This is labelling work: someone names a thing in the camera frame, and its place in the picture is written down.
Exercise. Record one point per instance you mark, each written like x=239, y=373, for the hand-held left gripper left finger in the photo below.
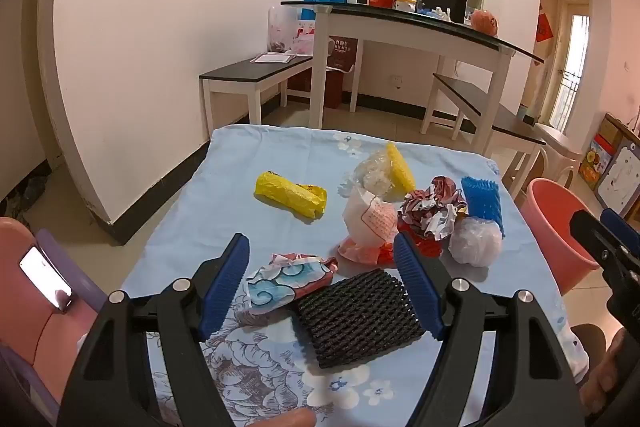
x=225, y=287

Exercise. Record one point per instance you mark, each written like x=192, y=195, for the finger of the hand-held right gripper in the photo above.
x=620, y=227
x=592, y=237

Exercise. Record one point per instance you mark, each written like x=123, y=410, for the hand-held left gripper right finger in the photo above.
x=417, y=284

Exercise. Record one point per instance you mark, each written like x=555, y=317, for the pink plastic bucket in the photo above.
x=550, y=227

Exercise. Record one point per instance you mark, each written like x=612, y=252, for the black foam net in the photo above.
x=355, y=317

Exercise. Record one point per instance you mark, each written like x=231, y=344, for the red white wrapper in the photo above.
x=430, y=207

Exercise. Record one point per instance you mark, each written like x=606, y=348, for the white paper bag red print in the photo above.
x=370, y=219

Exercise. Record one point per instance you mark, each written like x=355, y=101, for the person's right hand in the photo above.
x=612, y=377

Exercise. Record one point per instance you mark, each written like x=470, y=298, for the person's left hand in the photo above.
x=292, y=419

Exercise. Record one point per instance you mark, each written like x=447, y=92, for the red foam net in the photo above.
x=425, y=247

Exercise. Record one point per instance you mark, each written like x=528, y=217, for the cloud print snack wrapper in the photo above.
x=280, y=282

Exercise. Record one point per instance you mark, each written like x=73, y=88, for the orange red plastic bag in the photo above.
x=360, y=253

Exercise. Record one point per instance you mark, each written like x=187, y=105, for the colourful fruit carton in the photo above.
x=595, y=162

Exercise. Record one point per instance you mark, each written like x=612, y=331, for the white crumpled plastic bag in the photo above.
x=475, y=242

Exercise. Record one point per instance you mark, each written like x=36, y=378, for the blue floral tablecloth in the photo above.
x=225, y=207

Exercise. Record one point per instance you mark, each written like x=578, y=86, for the beige plastic stool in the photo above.
x=560, y=144

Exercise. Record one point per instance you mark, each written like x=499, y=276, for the wooden cabinet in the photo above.
x=620, y=127

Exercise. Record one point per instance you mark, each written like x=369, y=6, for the blue foam net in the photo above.
x=482, y=202

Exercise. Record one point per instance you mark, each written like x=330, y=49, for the yellow plastic bag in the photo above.
x=285, y=194

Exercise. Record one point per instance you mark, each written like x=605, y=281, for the yellow foam net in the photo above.
x=400, y=169

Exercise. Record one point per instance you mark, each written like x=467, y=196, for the clear plastic bag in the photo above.
x=370, y=172

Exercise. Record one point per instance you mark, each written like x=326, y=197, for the balcony door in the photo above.
x=572, y=67

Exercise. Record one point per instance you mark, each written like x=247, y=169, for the smartphone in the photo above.
x=45, y=277

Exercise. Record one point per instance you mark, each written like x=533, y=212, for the white bench black seat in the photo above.
x=475, y=99

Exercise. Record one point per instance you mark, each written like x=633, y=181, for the pink purple chair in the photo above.
x=50, y=347

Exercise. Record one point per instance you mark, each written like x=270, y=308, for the long bench with paper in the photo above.
x=240, y=72

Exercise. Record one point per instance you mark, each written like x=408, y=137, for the dark red paper bag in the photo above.
x=337, y=77

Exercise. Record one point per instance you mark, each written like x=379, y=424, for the paper sheet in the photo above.
x=272, y=57

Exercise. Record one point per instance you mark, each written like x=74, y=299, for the peach shaped ornament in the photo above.
x=485, y=23

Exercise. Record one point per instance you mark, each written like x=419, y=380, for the white dining table black top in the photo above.
x=400, y=29

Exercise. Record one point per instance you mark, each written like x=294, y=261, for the pink white plastic bag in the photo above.
x=305, y=39

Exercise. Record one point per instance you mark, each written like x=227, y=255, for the clear plastic jar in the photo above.
x=280, y=29

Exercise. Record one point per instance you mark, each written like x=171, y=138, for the white yellow tin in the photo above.
x=406, y=5

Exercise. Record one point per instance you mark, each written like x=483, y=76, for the purple frame drawing board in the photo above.
x=622, y=179

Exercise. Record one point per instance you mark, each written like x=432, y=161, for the wall socket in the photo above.
x=398, y=82

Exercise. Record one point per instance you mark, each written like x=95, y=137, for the red wall decoration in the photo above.
x=544, y=24

